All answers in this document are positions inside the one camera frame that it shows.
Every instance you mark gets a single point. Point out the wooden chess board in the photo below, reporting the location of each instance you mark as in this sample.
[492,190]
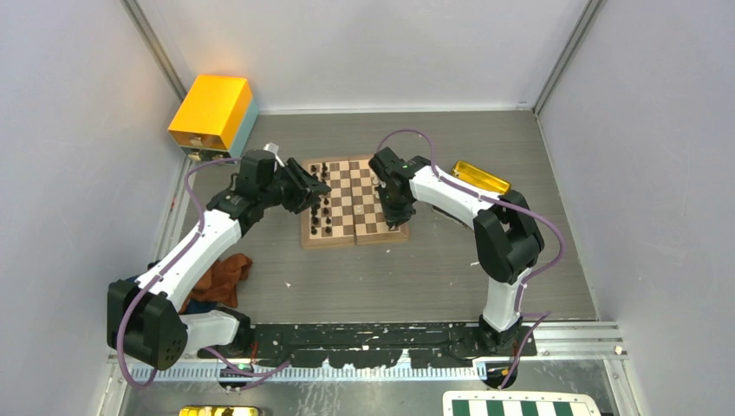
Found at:
[332,223]

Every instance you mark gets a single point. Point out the gold tin tray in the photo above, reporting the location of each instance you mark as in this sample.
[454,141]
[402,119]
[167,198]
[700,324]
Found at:
[479,178]

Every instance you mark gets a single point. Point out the yellow teal drawer box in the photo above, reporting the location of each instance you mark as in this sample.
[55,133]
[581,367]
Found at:
[215,119]

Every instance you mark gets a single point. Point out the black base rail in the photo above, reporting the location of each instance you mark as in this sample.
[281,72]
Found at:
[377,345]

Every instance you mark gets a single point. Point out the orange cloth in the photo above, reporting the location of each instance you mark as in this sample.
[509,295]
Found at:
[218,285]

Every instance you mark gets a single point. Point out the green white checkered board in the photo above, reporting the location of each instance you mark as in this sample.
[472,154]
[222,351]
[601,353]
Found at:
[471,403]

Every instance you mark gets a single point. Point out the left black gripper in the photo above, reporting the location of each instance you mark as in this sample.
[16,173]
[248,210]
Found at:
[308,192]

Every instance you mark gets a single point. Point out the gold tin front edge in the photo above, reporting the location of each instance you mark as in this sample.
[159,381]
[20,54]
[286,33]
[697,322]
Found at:
[220,411]

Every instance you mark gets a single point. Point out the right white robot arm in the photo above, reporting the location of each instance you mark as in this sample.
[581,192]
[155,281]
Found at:
[508,242]

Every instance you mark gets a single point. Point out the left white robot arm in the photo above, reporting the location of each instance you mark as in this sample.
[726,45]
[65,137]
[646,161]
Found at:
[143,319]

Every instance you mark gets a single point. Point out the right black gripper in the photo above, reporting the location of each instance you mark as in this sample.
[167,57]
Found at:
[393,217]

